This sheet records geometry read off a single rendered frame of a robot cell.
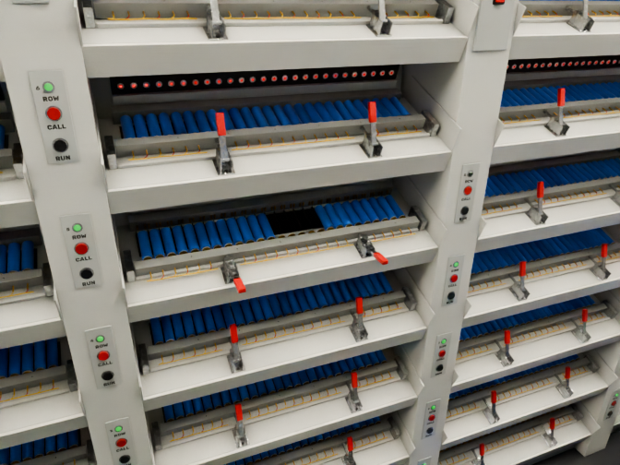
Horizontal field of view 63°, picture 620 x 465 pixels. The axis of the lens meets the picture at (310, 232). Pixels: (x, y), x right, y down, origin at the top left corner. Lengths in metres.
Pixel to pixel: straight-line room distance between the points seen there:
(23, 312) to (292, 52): 0.58
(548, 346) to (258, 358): 0.83
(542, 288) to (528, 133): 0.43
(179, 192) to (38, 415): 0.46
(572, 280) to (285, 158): 0.87
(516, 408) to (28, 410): 1.22
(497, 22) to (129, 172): 0.66
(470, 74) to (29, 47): 0.68
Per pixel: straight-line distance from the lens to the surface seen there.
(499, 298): 1.30
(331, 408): 1.22
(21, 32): 0.75
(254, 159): 0.86
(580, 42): 1.15
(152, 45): 0.76
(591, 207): 1.38
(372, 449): 1.41
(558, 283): 1.43
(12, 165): 0.86
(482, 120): 1.02
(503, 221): 1.20
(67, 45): 0.75
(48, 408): 1.03
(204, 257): 0.91
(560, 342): 1.57
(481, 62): 0.98
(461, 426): 1.52
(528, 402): 1.65
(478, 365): 1.40
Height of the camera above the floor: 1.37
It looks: 26 degrees down
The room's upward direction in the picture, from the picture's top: 1 degrees clockwise
